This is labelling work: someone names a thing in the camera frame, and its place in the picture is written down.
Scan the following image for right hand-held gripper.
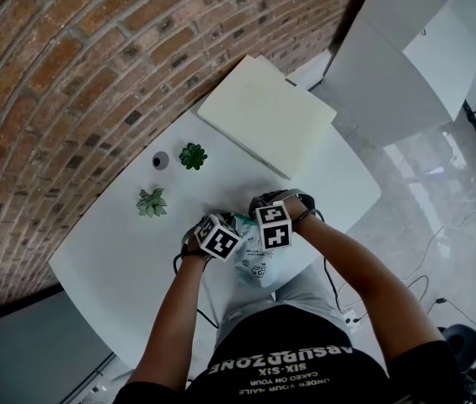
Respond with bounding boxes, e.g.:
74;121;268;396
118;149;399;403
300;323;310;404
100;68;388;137
248;189;307;252

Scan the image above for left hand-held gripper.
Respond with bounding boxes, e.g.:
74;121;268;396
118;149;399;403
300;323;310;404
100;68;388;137
180;212;243;263

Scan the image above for printed clear plastic bag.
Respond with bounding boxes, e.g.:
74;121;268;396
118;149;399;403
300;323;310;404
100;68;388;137
220;212;296;289

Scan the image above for person's right forearm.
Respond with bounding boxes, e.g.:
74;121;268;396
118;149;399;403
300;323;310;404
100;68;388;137
290;212;445;353

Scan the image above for person's left forearm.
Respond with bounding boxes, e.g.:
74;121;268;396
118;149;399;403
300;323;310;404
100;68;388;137
127;254;213;391

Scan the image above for person's grey trousers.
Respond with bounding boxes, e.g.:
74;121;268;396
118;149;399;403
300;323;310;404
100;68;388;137
216;263;348;344

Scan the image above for variegated leafy potted plant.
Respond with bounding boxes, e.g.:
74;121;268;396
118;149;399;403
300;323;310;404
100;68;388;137
136;187;168;219

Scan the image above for dark green potted succulent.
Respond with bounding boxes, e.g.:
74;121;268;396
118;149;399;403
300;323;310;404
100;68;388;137
178;141;209;171

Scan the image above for cream flat box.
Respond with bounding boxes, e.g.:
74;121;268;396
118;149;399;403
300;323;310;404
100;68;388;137
196;55;339;181

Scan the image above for white power strip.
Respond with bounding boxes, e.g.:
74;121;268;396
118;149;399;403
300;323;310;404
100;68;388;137
342;309;365;332

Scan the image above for person's black printed t-shirt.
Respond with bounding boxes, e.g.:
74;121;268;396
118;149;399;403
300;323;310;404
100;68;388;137
113;305;462;404

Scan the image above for white shelving cabinet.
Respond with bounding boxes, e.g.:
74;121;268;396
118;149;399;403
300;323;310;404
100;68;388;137
317;0;476;146

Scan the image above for grey low cabinet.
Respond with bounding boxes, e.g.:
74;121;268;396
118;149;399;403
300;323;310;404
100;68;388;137
0;290;115;404

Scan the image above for black round chair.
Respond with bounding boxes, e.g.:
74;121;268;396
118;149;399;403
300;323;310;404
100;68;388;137
443;324;476;369

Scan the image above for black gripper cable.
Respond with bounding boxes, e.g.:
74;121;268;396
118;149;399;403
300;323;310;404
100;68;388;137
173;252;217;330
304;206;348;315

